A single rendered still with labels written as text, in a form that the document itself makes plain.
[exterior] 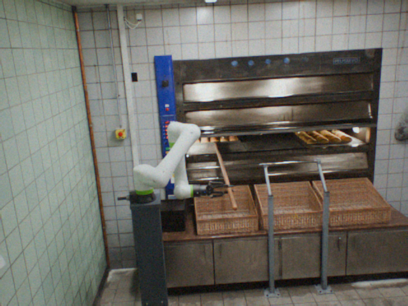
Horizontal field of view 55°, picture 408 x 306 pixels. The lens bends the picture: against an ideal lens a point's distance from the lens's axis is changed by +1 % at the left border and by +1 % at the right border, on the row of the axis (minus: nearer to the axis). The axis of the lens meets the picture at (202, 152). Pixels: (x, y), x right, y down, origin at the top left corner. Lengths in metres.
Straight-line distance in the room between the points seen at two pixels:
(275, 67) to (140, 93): 1.28
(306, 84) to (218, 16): 1.03
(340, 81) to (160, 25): 1.75
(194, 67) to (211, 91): 0.27
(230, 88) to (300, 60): 0.70
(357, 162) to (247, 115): 1.21
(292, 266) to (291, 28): 2.16
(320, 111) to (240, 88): 0.81
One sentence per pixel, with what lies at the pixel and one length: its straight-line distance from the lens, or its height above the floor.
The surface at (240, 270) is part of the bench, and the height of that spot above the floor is 0.23.
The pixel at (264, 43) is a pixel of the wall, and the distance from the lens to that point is 3.71.
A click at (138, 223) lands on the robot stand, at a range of 2.70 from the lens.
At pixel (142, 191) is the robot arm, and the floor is 1.28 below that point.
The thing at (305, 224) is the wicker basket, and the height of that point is 0.61.
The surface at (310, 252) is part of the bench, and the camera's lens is 3.74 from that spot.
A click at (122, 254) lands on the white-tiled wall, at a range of 4.23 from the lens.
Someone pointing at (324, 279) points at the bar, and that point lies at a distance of 3.84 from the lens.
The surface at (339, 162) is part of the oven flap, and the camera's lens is 4.09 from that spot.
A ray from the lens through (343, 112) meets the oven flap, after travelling 3.98.
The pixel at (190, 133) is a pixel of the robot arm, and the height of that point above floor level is 1.64.
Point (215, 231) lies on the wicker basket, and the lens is 3.52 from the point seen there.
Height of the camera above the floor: 2.19
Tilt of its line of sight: 15 degrees down
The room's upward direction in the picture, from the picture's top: 3 degrees counter-clockwise
